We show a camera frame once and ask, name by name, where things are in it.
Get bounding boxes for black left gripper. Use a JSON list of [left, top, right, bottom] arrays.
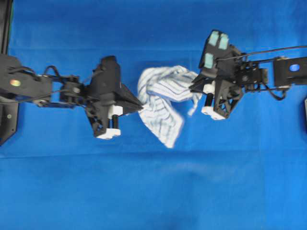
[[85, 83, 143, 139]]

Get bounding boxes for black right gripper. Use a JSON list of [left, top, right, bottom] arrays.
[[189, 73, 243, 120]]

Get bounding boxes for white blue-striped towel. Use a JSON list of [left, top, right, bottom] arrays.
[[138, 65, 202, 149]]

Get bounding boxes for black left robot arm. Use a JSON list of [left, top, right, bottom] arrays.
[[0, 54, 143, 144]]

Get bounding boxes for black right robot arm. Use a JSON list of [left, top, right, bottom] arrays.
[[189, 57, 307, 120]]

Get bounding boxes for blue table cloth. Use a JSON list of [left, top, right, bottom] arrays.
[[0, 0, 307, 230]]

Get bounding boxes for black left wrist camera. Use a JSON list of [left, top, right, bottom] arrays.
[[87, 56, 121, 105]]

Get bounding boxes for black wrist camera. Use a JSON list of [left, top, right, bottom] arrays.
[[87, 56, 121, 105], [199, 30, 242, 79]]

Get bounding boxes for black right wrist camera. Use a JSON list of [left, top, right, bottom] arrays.
[[199, 30, 242, 79]]

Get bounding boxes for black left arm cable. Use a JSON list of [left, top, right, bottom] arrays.
[[0, 71, 101, 104]]

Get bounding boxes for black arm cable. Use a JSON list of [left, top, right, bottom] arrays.
[[215, 45, 307, 63], [0, 71, 101, 104]]

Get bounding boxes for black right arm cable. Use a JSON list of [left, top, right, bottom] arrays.
[[215, 45, 307, 63]]

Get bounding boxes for black frame rail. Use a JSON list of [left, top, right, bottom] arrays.
[[0, 0, 13, 54]]

